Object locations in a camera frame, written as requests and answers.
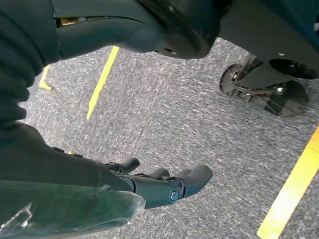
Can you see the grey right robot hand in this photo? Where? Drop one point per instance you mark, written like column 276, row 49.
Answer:
column 62, row 168

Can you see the clear plastic film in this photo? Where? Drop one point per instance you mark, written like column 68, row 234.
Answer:
column 62, row 211

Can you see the dark robot body shell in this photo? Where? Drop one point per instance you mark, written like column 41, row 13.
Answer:
column 187, row 26

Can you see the dark round base plate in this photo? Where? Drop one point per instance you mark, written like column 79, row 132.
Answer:
column 286, row 99

